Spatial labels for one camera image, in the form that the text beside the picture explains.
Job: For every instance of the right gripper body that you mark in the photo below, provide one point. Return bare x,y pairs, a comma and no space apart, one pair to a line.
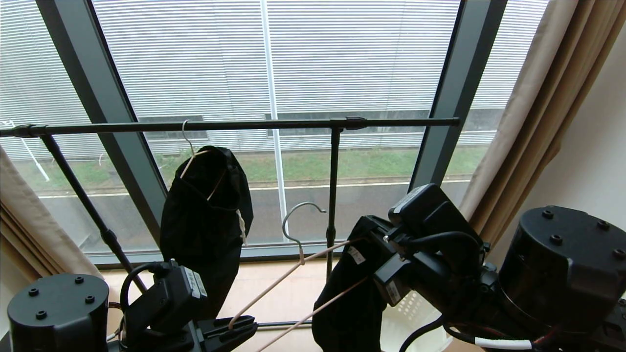
411,276

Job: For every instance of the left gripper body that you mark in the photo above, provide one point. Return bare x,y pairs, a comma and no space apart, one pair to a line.
176,342

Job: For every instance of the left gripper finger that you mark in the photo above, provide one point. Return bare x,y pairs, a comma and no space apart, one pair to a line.
234,336
230,322

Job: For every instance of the pink clothes hanger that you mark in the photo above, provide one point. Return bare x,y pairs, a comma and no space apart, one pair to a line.
188,165
274,287

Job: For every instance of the black t-shirt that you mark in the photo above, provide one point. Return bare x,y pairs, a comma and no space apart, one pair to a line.
347,303

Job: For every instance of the black garment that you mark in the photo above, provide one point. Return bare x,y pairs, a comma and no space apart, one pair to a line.
205,230

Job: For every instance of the white laundry basket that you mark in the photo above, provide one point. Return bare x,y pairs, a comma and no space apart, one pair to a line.
406,318

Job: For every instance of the black clothes rack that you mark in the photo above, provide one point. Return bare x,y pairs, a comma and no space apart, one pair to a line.
244,125

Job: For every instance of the window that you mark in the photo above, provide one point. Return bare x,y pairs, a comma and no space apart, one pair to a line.
93,73

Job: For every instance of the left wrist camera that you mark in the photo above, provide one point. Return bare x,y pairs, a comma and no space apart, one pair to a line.
171,293

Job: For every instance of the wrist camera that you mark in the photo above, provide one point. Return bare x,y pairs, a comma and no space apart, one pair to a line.
171,293
430,210

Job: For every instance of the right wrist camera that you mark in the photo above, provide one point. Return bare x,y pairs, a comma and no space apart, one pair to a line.
430,210

